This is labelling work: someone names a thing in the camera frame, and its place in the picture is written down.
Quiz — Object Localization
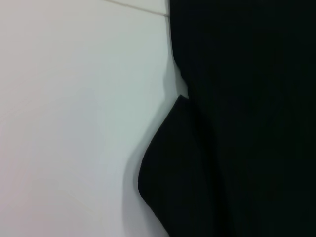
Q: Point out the black shirt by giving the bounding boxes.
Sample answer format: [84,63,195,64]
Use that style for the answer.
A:
[137,0,316,237]

